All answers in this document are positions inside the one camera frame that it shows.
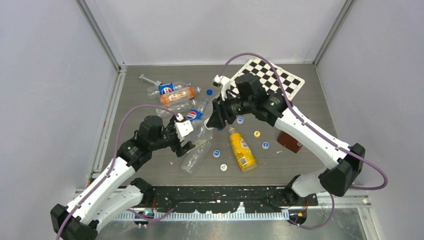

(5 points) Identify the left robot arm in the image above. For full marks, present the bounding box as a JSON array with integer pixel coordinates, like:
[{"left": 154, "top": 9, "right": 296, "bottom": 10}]
[{"left": 50, "top": 114, "right": 195, "bottom": 240}]

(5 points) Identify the clear square labelled bottle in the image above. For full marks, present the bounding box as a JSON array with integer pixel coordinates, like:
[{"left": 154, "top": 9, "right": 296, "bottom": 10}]
[{"left": 189, "top": 117, "right": 213, "bottom": 146}]

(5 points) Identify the white bottle cap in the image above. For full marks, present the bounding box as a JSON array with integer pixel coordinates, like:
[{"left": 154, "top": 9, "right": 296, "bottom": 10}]
[{"left": 203, "top": 122, "right": 213, "bottom": 131}]

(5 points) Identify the crushed clear bottle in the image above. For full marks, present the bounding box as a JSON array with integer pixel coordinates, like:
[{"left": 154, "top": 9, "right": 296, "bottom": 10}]
[{"left": 155, "top": 99, "right": 197, "bottom": 118}]

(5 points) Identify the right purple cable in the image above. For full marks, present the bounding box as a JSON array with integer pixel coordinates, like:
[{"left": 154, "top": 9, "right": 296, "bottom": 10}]
[{"left": 219, "top": 52, "right": 389, "bottom": 191}]

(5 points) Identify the yellow bottle cap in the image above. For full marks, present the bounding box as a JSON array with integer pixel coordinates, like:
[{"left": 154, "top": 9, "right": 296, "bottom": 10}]
[{"left": 253, "top": 131, "right": 261, "bottom": 138}]

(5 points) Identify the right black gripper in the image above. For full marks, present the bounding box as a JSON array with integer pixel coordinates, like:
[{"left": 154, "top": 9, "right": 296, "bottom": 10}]
[{"left": 206, "top": 92, "right": 254, "bottom": 130}]

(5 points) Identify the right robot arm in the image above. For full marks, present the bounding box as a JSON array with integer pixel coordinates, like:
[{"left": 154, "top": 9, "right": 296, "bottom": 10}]
[{"left": 205, "top": 73, "right": 366, "bottom": 205}]

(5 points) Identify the white green cap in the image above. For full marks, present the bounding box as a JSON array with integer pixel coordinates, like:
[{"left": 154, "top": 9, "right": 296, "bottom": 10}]
[{"left": 220, "top": 164, "right": 228, "bottom": 172}]

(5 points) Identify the grey metal t-bolt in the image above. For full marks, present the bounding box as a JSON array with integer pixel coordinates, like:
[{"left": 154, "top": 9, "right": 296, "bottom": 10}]
[{"left": 139, "top": 74, "right": 162, "bottom": 87}]

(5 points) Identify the clear bottle near mat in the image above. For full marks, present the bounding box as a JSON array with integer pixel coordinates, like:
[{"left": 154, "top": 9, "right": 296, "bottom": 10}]
[{"left": 200, "top": 93, "right": 221, "bottom": 120}]

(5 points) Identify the clear ribbed plastic bottle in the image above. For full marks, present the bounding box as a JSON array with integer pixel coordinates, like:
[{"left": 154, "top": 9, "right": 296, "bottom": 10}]
[{"left": 180, "top": 140, "right": 212, "bottom": 174}]

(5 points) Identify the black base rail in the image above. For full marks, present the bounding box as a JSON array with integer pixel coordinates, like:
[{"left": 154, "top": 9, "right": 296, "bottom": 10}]
[{"left": 135, "top": 185, "right": 318, "bottom": 214}]

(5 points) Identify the black white checkered mat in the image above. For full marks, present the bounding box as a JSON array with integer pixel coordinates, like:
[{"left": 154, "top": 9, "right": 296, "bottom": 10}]
[{"left": 229, "top": 57, "right": 305, "bottom": 101}]

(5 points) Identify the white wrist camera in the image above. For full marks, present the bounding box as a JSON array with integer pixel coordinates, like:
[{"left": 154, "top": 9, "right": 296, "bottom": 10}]
[
  {"left": 174, "top": 113, "right": 194, "bottom": 142},
  {"left": 212, "top": 75, "right": 238, "bottom": 101}
]

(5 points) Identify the pepsi bottle rear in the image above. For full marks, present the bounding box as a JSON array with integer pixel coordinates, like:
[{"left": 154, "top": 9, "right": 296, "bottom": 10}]
[{"left": 147, "top": 81, "right": 191, "bottom": 99}]

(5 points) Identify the yellow juice bottle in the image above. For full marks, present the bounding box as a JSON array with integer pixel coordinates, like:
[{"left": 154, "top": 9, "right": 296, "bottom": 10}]
[{"left": 228, "top": 127, "right": 257, "bottom": 173}]

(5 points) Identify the orange drink bottle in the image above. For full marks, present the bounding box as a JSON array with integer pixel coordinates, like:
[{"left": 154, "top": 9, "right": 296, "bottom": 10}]
[{"left": 159, "top": 86, "right": 201, "bottom": 106}]

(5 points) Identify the brown wooden block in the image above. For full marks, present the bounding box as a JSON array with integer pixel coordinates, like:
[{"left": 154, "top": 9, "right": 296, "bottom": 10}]
[{"left": 277, "top": 131, "right": 303, "bottom": 153}]

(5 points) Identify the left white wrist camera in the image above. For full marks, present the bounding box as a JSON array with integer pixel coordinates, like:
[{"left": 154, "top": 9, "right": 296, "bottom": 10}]
[{"left": 174, "top": 113, "right": 194, "bottom": 142}]

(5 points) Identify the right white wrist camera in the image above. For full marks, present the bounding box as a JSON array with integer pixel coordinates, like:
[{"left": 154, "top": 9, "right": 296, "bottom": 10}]
[{"left": 212, "top": 75, "right": 238, "bottom": 101}]

